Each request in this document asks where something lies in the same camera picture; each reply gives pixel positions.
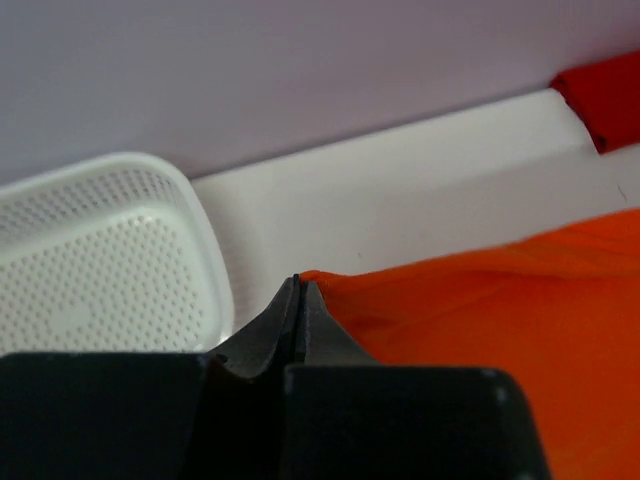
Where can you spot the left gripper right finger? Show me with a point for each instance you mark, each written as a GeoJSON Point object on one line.
{"type": "Point", "coordinates": [348, 416]}

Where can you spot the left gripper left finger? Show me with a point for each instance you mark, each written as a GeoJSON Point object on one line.
{"type": "Point", "coordinates": [125, 415]}

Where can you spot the orange t-shirt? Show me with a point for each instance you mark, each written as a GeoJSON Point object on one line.
{"type": "Point", "coordinates": [558, 311]}

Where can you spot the white perforated plastic basket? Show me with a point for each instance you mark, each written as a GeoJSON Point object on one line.
{"type": "Point", "coordinates": [114, 253]}

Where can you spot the red rolled t-shirt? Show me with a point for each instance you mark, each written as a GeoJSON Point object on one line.
{"type": "Point", "coordinates": [605, 97]}

